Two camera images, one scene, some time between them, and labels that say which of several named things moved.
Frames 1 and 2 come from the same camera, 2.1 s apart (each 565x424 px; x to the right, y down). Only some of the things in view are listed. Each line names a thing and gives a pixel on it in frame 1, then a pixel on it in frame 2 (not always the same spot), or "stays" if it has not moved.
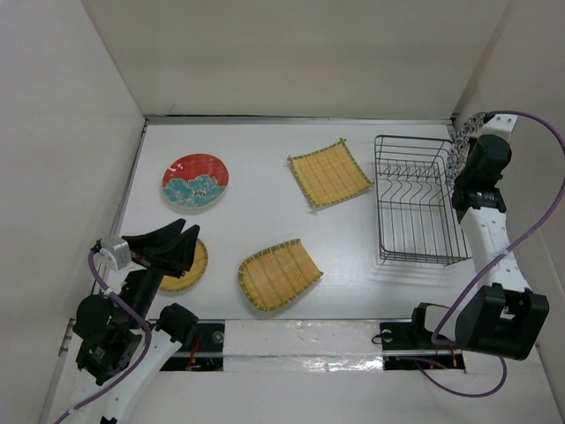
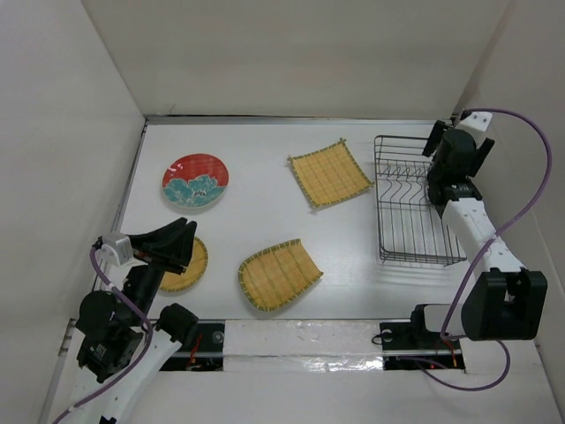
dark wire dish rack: [418, 217] stays
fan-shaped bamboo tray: [273, 276] stays
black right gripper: [473, 143] to [481, 155]
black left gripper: [173, 259] stays
